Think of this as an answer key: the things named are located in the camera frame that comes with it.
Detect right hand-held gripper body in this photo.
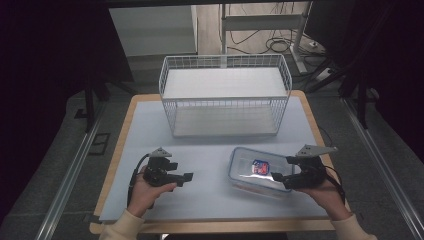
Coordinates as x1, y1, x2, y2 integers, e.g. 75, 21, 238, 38
289, 143, 339, 191

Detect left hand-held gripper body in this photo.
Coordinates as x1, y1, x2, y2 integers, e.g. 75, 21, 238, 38
142, 146, 179, 188

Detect clear plastic container blue rim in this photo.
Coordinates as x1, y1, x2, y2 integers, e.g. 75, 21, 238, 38
227, 146, 296, 200

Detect person's left hand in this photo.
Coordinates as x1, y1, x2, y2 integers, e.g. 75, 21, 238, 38
127, 165, 178, 219

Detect person's right hand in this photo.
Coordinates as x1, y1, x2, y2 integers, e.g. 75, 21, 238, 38
294, 179, 352, 222

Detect light blue table mat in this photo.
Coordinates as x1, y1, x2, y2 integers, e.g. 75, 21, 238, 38
98, 95, 330, 222

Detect black floor plate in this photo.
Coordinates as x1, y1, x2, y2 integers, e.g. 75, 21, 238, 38
87, 132, 111, 156

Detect black stand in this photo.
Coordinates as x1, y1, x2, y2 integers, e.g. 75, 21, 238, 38
305, 56, 379, 130
73, 74, 138, 134

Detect white power strip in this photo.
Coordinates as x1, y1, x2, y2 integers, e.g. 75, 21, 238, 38
314, 67, 335, 83

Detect white panel board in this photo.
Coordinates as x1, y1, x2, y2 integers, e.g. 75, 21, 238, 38
108, 4, 199, 58

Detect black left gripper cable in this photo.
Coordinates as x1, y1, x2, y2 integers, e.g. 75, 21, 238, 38
126, 153, 152, 208

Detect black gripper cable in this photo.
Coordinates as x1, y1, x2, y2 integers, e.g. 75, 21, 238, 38
126, 153, 152, 208
320, 164, 347, 205

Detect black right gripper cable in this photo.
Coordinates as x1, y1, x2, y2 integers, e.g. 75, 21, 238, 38
320, 164, 347, 205

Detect metal floor rail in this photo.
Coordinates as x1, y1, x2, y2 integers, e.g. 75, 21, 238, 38
342, 97, 424, 240
34, 99, 108, 240

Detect white wire basket rack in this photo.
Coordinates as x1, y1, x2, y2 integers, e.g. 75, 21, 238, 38
158, 53, 294, 139

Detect black floor cables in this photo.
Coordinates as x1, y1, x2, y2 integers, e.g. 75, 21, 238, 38
227, 3, 329, 68

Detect white metal desk frame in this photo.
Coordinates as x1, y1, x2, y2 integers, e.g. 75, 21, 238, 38
219, 1, 315, 75

